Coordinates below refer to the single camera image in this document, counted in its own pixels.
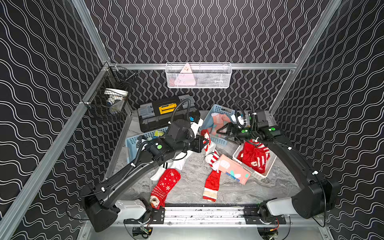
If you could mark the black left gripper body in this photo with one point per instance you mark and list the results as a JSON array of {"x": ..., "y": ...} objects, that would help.
[{"x": 201, "y": 144}]

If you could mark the light blue right basket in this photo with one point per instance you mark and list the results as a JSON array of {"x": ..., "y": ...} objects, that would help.
[{"x": 208, "y": 123}]

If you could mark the black plastic toolbox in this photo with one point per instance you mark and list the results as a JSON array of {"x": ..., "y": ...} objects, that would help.
[{"x": 157, "y": 114}]

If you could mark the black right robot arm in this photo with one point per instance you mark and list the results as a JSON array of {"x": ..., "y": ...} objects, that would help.
[{"x": 317, "y": 195}]

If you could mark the clear wall-mounted bin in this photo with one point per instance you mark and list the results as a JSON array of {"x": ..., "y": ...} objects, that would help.
[{"x": 207, "y": 75}]

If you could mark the red santa face sock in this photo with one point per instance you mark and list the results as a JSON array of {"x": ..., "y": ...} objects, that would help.
[{"x": 205, "y": 136}]

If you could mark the black wire wall basket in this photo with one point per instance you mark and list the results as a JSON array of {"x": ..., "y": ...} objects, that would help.
[{"x": 110, "y": 102}]

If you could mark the pink sock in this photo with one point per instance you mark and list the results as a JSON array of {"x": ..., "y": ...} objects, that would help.
[
  {"x": 218, "y": 121},
  {"x": 233, "y": 169}
]

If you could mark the pink sock on table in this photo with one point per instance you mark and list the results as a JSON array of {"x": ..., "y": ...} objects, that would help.
[{"x": 233, "y": 169}]

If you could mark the red christmas sock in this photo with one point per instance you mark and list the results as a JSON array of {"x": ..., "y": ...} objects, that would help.
[{"x": 255, "y": 155}]

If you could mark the light blue basket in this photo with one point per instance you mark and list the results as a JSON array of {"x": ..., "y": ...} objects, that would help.
[
  {"x": 131, "y": 143},
  {"x": 208, "y": 123}
]

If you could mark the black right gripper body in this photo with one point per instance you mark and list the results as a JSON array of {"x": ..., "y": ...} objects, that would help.
[{"x": 243, "y": 133}]

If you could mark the red santa sock front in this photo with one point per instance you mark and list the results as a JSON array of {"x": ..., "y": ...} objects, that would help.
[{"x": 165, "y": 184}]

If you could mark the pink triangle card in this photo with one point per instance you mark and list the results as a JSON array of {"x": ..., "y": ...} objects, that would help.
[{"x": 186, "y": 77}]

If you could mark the white perforated basket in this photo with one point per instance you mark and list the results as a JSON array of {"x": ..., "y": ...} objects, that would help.
[{"x": 255, "y": 174}]

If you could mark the light blue left basket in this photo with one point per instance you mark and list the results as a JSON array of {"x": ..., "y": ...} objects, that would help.
[{"x": 131, "y": 143}]

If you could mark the red white striped sock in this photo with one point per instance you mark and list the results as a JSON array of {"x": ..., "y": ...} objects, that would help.
[{"x": 212, "y": 184}]

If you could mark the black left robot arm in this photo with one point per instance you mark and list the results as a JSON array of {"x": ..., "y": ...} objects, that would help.
[{"x": 99, "y": 202}]

